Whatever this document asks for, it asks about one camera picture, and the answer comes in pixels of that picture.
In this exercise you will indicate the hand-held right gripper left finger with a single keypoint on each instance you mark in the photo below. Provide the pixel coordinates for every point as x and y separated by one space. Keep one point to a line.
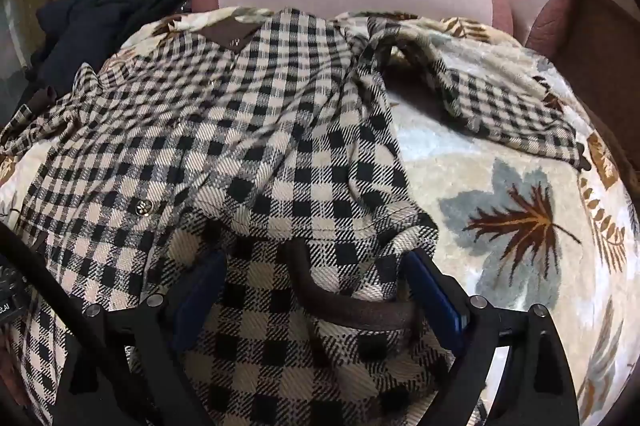
199 298

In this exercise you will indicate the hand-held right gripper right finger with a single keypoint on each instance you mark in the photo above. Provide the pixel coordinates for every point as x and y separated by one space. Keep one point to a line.
436 302

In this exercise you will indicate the black and cream checkered shirt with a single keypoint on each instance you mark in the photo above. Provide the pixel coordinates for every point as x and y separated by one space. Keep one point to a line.
260 145

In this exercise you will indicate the black clothes pile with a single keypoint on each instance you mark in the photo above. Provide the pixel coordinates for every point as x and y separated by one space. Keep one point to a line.
100 23

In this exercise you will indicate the leaf print blanket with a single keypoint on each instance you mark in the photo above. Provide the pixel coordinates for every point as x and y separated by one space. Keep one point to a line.
505 216

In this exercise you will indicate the brown wooden panel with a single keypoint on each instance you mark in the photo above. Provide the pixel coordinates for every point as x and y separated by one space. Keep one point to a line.
600 55

